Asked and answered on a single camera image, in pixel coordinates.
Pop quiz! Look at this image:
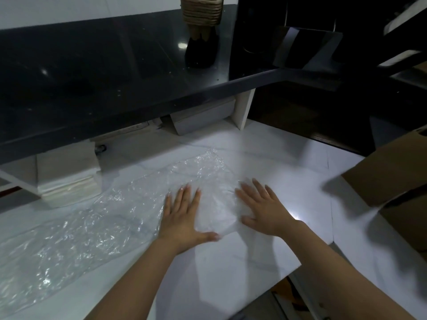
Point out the person's right hand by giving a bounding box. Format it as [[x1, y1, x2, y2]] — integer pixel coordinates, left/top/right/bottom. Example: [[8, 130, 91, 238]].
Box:
[[235, 178, 303, 238]]

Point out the person's left forearm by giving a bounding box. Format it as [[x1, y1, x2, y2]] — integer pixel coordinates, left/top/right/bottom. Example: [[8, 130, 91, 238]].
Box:
[[83, 237, 183, 320]]

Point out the row of brown paper bags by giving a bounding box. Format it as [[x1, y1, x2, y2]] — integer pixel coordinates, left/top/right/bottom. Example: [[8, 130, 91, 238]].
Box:
[[342, 126, 427, 252]]

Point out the person's left hand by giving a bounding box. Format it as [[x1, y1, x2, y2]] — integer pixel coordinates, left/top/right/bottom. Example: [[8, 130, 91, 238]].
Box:
[[157, 184, 221, 256]]

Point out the person's right forearm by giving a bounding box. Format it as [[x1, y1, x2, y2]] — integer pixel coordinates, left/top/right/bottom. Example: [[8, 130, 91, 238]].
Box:
[[278, 221, 418, 320]]

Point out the wrapped white napkin packet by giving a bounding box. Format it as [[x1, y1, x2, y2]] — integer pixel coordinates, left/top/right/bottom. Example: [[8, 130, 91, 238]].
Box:
[[36, 150, 103, 208]]

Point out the stack of pulp cup trays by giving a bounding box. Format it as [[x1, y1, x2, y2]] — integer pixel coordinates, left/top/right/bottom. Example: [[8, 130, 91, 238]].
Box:
[[180, 0, 223, 42]]

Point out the white counter support panel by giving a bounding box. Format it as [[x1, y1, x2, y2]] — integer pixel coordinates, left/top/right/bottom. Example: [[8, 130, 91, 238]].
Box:
[[230, 88, 257, 130]]

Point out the clear bubble wrap sheet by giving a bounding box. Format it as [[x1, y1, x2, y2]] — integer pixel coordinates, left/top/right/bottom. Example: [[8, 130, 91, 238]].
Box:
[[0, 148, 234, 314]]

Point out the black cup dispenser rack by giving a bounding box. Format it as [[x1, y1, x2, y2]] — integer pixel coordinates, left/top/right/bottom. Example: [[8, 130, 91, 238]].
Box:
[[333, 0, 427, 89]]

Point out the white shelf unit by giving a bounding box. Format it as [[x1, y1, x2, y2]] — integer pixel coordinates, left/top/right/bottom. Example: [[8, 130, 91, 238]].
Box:
[[0, 160, 42, 199]]

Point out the black glossy bar counter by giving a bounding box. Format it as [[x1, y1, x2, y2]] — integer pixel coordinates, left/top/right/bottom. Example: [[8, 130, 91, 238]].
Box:
[[0, 4, 427, 165]]

